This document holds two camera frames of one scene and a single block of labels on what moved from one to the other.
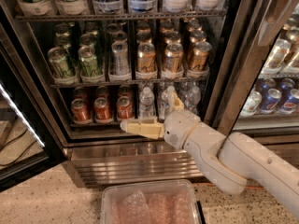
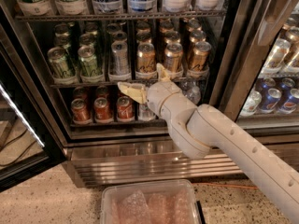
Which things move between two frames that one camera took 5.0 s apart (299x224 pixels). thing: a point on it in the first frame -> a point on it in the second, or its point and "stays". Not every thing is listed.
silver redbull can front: x=120 y=63 stays
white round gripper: x=178 y=127 -> x=158 y=96
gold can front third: x=201 y=56 stays
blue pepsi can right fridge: x=271 y=102 stays
